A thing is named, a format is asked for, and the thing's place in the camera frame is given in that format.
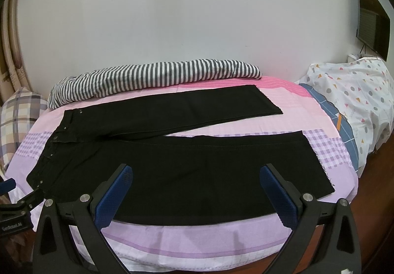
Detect wall mounted black television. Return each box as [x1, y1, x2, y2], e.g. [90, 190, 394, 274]
[357, 0, 391, 61]

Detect black denim pants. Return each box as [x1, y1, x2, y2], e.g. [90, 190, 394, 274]
[26, 84, 336, 227]

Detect pink purple checked bedsheet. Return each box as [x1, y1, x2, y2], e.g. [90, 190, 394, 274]
[5, 77, 359, 272]

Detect white patterned blanket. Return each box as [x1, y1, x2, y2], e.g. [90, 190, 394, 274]
[298, 55, 393, 175]

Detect plaid pillow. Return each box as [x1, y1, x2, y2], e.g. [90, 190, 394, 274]
[1, 87, 48, 173]

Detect blue checked quilt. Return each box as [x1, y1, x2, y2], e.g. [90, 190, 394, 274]
[299, 83, 359, 172]

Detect grey white striped bolster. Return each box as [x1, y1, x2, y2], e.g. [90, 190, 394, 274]
[48, 59, 263, 110]

